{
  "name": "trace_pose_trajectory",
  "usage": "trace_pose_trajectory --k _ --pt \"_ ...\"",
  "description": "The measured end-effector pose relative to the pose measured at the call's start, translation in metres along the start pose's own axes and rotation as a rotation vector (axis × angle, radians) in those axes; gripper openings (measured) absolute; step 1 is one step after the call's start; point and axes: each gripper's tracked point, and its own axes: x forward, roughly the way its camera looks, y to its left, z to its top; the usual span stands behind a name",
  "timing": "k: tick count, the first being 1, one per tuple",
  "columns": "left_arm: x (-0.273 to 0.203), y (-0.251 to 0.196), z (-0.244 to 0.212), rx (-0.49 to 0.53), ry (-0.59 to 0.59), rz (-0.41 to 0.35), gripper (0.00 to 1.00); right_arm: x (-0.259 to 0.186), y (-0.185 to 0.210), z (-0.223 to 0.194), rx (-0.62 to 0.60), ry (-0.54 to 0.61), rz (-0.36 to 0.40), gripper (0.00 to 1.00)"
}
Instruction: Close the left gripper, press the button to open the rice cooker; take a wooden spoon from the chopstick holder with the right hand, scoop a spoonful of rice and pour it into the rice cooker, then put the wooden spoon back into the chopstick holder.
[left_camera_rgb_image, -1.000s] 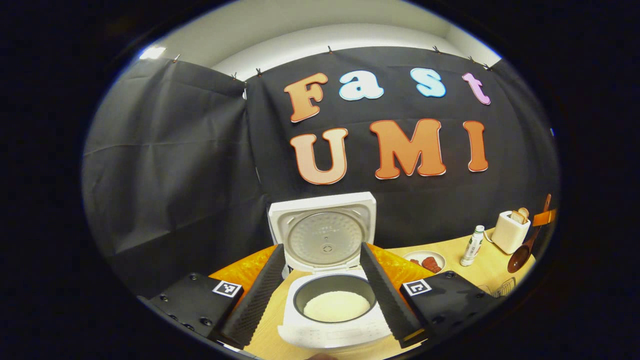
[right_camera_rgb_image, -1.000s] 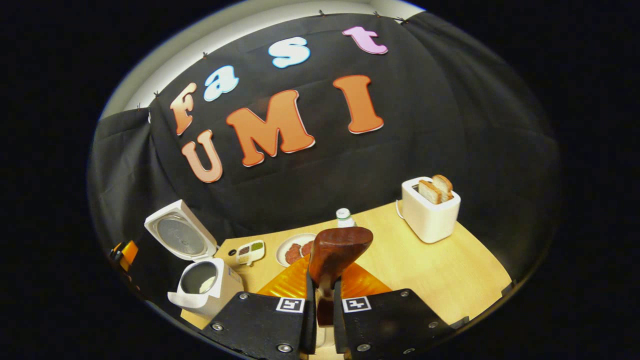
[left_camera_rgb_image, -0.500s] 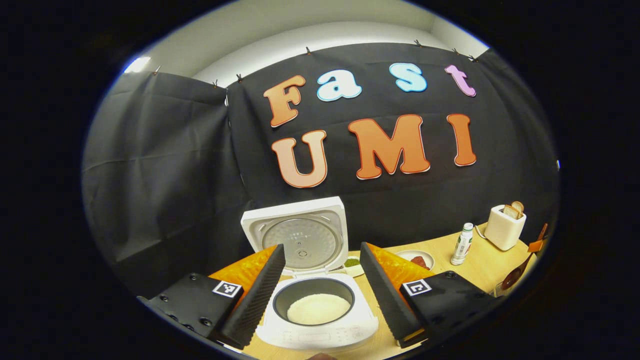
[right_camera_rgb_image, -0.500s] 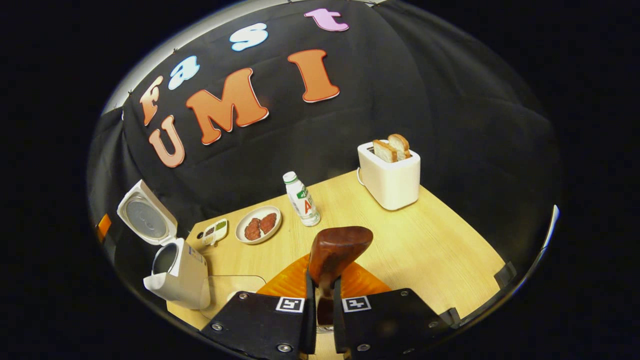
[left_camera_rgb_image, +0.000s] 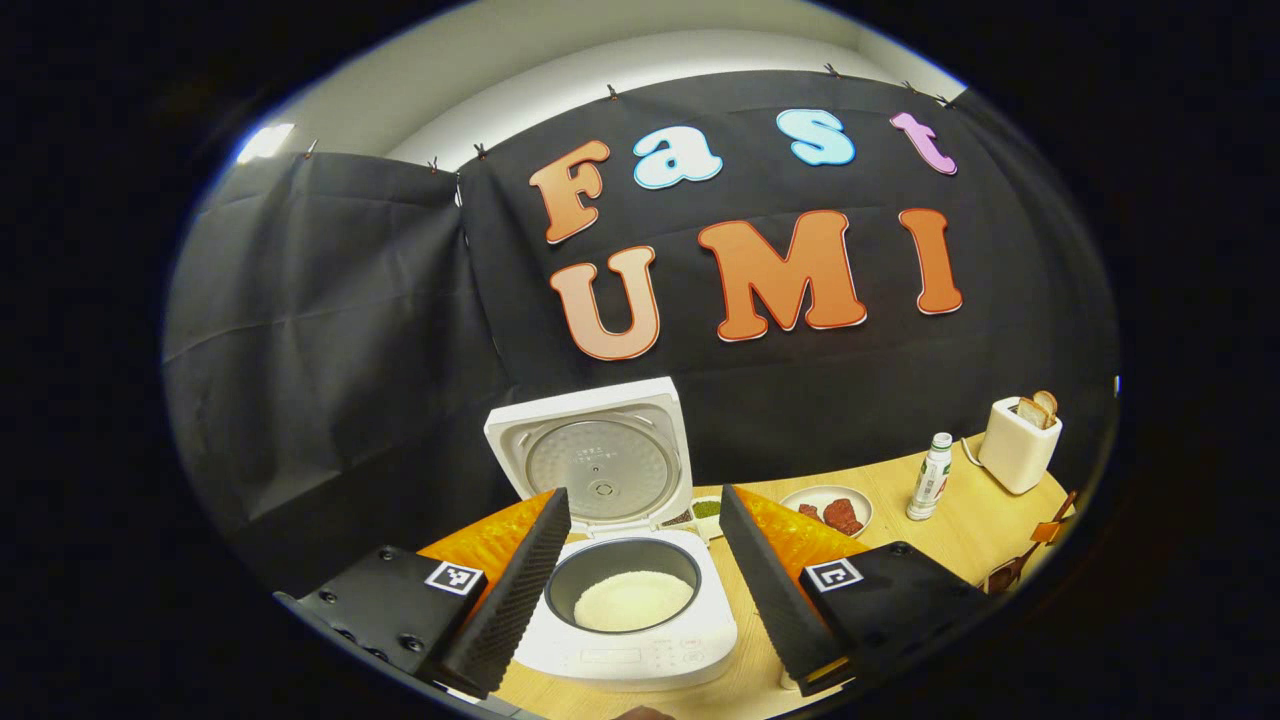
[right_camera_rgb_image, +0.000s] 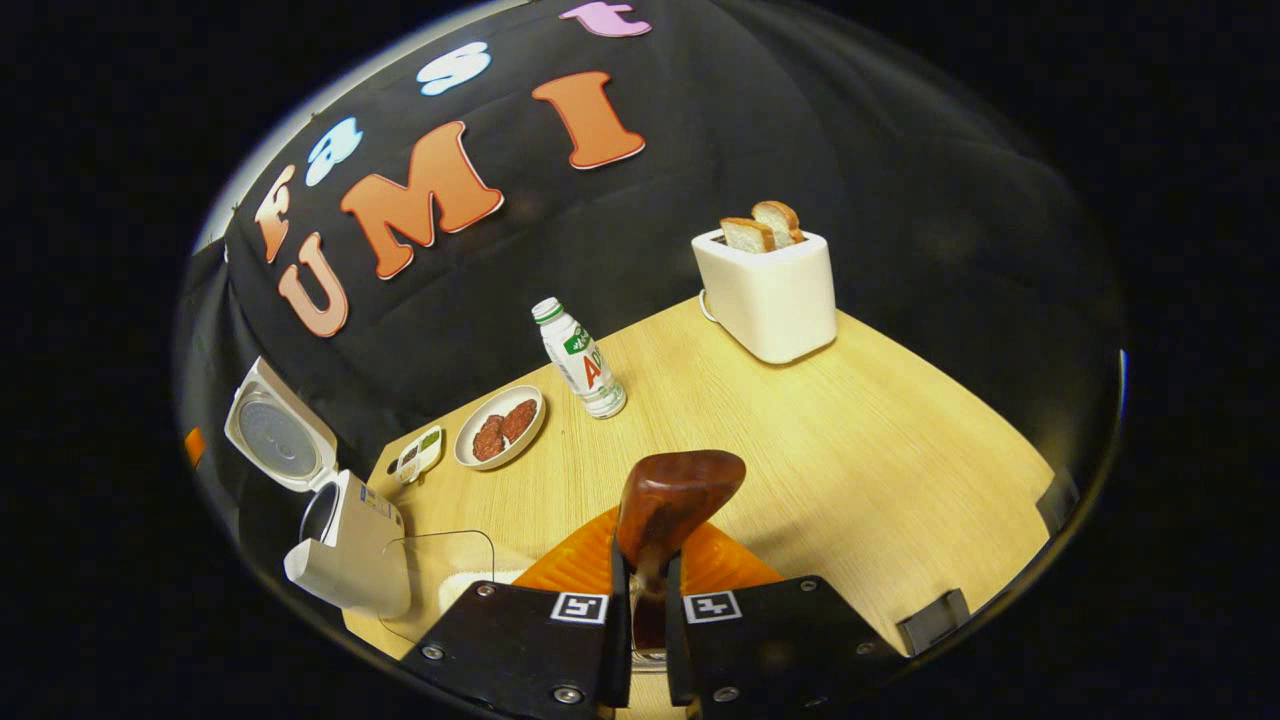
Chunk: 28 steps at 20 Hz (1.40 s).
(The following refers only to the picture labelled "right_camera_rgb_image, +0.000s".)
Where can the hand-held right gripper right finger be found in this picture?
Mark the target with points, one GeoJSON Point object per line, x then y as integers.
{"type": "Point", "coordinates": [770, 640]}

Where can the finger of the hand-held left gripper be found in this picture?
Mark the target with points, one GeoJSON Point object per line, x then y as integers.
{"type": "Point", "coordinates": [194, 448]}

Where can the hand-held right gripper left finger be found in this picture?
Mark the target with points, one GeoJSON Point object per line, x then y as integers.
{"type": "Point", "coordinates": [520, 640]}

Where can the clear rice tray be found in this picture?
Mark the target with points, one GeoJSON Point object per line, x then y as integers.
{"type": "Point", "coordinates": [420, 590]}

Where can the brown wooden spoon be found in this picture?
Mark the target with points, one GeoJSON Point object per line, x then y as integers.
{"type": "Point", "coordinates": [670, 500]}

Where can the white rice cooker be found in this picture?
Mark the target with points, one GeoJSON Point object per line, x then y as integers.
{"type": "Point", "coordinates": [350, 550]}

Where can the red meat patty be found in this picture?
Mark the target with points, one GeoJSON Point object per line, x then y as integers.
{"type": "Point", "coordinates": [488, 438]}
{"type": "Point", "coordinates": [518, 420]}

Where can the white divided sauce dish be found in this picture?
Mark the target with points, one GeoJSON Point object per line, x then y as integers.
{"type": "Point", "coordinates": [420, 455]}

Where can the white round plate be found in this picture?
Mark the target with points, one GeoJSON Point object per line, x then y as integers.
{"type": "Point", "coordinates": [530, 400]}

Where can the white drink bottle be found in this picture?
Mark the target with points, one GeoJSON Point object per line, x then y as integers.
{"type": "Point", "coordinates": [580, 360]}

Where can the white toaster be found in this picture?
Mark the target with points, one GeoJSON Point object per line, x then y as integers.
{"type": "Point", "coordinates": [770, 300]}

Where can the toast bread slice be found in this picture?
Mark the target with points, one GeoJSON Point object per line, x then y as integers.
{"type": "Point", "coordinates": [745, 236]}
{"type": "Point", "coordinates": [782, 220]}

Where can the black backdrop cloth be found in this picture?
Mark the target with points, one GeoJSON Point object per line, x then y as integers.
{"type": "Point", "coordinates": [750, 150]}

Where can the grey table bracket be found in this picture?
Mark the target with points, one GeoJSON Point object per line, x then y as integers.
{"type": "Point", "coordinates": [1058, 500]}
{"type": "Point", "coordinates": [932, 622]}

